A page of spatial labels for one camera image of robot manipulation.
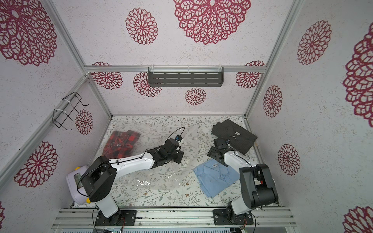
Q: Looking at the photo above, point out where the dark grey striped shirt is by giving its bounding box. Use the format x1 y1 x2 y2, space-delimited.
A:
211 119 257 154

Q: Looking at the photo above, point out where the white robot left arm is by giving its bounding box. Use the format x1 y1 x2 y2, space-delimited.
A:
78 135 184 218

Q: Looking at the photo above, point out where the black wire wall rack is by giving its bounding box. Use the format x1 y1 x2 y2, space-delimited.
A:
51 91 89 131

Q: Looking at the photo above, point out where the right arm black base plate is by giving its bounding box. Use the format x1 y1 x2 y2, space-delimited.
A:
213 209 254 226

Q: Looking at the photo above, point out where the lavender toaster with yellow knobs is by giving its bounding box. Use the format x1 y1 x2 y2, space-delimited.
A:
66 165 88 205

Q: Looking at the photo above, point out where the grey slotted wall shelf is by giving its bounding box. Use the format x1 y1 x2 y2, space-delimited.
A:
148 67 224 87

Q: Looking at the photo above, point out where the light blue shirt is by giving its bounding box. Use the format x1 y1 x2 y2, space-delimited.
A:
193 159 240 198

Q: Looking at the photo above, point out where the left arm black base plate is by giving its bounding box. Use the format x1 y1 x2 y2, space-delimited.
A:
94 210 137 227

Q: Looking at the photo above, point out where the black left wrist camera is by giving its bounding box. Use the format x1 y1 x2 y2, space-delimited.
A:
175 135 183 143

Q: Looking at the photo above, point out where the red black plaid shirt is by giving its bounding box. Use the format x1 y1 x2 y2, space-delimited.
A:
102 130 141 159

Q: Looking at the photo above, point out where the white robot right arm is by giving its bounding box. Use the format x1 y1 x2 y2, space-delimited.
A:
207 138 279 217

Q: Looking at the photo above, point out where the clear plastic vacuum bag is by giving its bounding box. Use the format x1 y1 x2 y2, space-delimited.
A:
95 116 226 192

